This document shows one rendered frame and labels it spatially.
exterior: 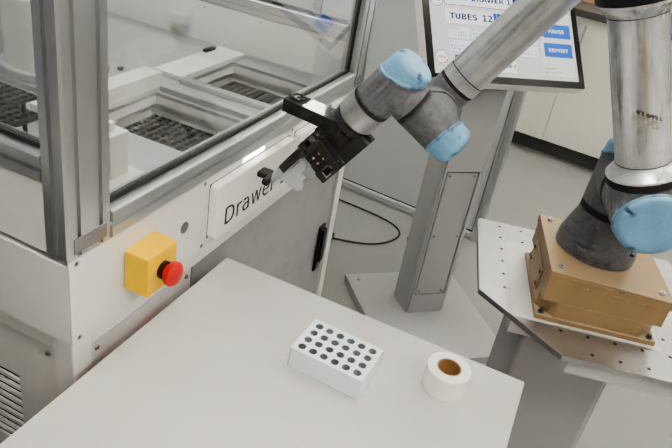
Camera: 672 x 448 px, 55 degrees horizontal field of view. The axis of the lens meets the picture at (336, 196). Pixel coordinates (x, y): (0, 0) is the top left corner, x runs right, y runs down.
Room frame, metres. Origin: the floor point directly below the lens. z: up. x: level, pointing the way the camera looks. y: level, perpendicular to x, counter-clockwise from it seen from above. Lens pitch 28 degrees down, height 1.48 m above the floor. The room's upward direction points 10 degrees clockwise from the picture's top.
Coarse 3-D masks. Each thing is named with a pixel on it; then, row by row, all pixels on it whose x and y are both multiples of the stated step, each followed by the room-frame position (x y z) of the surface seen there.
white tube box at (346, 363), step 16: (304, 336) 0.79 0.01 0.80; (320, 336) 0.79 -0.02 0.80; (336, 336) 0.80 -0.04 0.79; (352, 336) 0.81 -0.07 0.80; (304, 352) 0.75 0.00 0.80; (320, 352) 0.76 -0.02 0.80; (336, 352) 0.76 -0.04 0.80; (352, 352) 0.77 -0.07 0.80; (368, 352) 0.78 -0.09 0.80; (304, 368) 0.75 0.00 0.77; (320, 368) 0.74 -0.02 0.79; (336, 368) 0.73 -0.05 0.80; (352, 368) 0.73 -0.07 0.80; (368, 368) 0.74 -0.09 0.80; (336, 384) 0.72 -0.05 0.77; (352, 384) 0.72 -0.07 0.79
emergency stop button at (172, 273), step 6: (168, 264) 0.79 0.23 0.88; (174, 264) 0.78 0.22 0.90; (180, 264) 0.79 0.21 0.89; (168, 270) 0.77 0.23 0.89; (174, 270) 0.77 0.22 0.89; (180, 270) 0.79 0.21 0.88; (168, 276) 0.77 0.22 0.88; (174, 276) 0.77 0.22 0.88; (180, 276) 0.79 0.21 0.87; (168, 282) 0.77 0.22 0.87; (174, 282) 0.77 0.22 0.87
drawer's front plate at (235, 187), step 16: (288, 144) 1.21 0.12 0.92; (256, 160) 1.11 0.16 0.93; (272, 160) 1.15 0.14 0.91; (240, 176) 1.04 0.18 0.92; (256, 176) 1.10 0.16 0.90; (224, 192) 0.99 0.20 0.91; (240, 192) 1.05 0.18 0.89; (272, 192) 1.17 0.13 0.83; (224, 208) 1.00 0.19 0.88; (240, 208) 1.05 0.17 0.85; (256, 208) 1.11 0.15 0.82; (208, 224) 0.98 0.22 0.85
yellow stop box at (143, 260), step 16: (144, 240) 0.80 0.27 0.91; (160, 240) 0.81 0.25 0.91; (128, 256) 0.77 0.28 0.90; (144, 256) 0.76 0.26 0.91; (160, 256) 0.78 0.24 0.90; (128, 272) 0.77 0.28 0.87; (144, 272) 0.76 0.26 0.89; (160, 272) 0.77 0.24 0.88; (128, 288) 0.77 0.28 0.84; (144, 288) 0.76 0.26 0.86
